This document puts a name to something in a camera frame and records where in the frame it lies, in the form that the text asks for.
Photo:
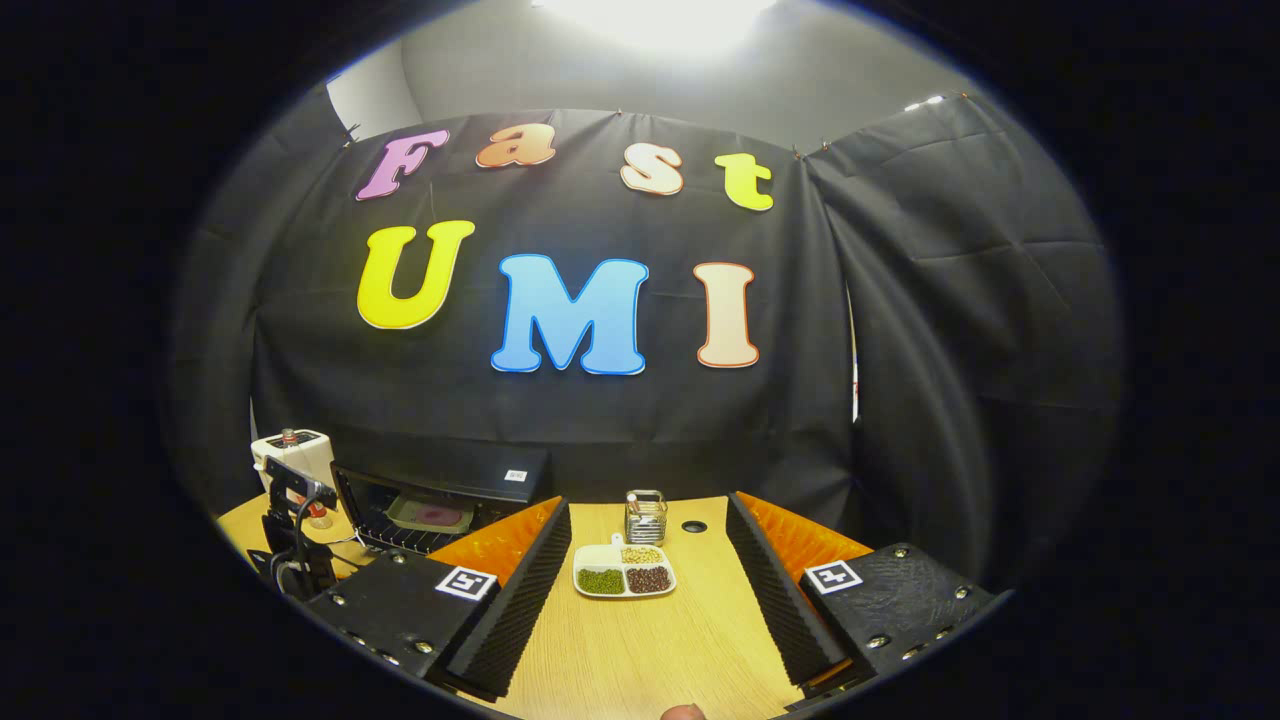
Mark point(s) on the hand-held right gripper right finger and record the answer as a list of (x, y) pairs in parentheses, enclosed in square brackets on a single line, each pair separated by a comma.
[(775, 600)]

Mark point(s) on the small ceiling light panel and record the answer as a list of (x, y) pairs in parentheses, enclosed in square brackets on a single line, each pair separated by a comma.
[(925, 102)]

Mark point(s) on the black electric oven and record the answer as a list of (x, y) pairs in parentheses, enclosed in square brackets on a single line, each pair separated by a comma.
[(470, 470)]

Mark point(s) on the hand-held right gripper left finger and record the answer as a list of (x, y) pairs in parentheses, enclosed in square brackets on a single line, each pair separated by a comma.
[(520, 610)]

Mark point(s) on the white toaster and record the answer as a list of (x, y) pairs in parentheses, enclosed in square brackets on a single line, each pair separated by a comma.
[(310, 450)]

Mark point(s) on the white divided bean tray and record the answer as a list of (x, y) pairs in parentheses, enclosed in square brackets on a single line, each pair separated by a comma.
[(600, 557)]

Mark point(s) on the cream food tray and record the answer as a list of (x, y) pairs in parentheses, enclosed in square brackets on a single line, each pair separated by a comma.
[(405, 515)]

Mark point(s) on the pink ham slice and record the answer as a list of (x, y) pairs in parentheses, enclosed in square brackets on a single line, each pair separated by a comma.
[(438, 515)]

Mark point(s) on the large ceiling light panel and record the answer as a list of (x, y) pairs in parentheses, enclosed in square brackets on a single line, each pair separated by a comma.
[(660, 20)]

